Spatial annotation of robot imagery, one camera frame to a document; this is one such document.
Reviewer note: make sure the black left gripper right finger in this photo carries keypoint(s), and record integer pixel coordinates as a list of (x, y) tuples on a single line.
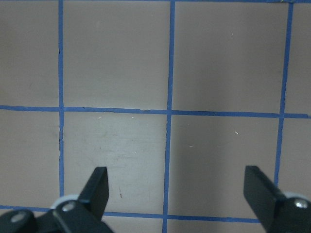
[(277, 211)]

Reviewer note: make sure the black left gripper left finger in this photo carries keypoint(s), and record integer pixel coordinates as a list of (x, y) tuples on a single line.
[(84, 213)]

